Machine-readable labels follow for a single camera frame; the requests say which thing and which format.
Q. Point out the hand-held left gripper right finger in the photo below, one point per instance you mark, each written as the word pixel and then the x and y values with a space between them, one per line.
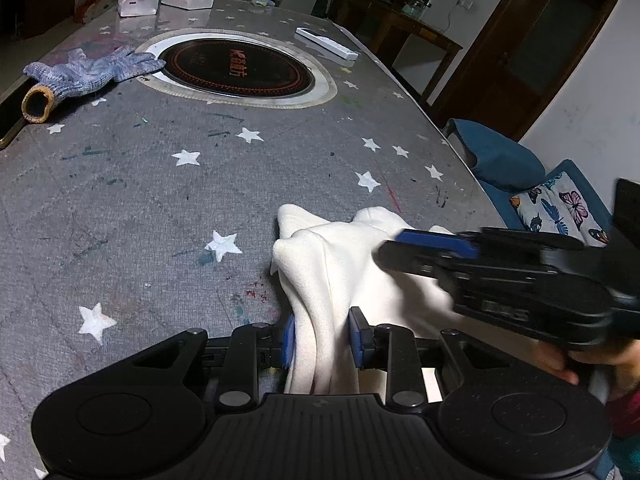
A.
pixel 355 340

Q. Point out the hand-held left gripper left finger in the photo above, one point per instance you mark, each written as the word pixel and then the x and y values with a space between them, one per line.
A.
pixel 288 342

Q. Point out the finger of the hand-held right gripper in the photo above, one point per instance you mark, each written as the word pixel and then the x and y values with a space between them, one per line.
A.
pixel 435 242
pixel 407 260

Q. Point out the cream white garment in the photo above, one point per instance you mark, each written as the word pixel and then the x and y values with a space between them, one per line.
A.
pixel 340 260

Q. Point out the person's right hand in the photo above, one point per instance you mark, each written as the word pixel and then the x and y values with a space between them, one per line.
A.
pixel 555 362

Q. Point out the butterfly print cushion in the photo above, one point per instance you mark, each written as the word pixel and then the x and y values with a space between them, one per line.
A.
pixel 565 205

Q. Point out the blue sofa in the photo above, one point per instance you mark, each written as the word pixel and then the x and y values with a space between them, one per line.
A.
pixel 500 160

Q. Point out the person's teal clothing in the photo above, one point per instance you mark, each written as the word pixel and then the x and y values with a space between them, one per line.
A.
pixel 627 435

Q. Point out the wooden side table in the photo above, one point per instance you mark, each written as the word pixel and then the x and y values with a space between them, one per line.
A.
pixel 425 35

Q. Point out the white power strip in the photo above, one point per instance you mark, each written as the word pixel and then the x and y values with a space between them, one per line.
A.
pixel 325 44

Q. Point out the glass kettle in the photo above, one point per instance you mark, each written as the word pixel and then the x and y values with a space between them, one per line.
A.
pixel 416 6

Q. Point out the dark wooden door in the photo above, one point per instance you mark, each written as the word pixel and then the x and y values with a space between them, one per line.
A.
pixel 550 35

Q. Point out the round built-in induction cooker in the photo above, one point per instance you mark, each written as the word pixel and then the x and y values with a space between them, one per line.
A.
pixel 235 67

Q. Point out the small green packet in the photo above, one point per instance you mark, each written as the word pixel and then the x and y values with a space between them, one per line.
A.
pixel 262 2

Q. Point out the blue knit work glove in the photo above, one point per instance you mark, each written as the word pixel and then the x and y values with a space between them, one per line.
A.
pixel 85 75

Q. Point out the black smartphone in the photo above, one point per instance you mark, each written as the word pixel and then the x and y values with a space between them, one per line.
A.
pixel 7 120

